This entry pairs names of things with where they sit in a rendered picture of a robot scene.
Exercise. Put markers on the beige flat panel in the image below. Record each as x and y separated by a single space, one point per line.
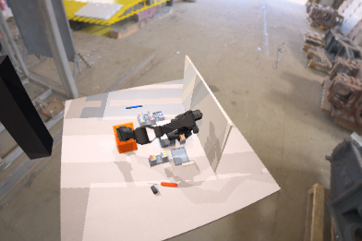
214 126

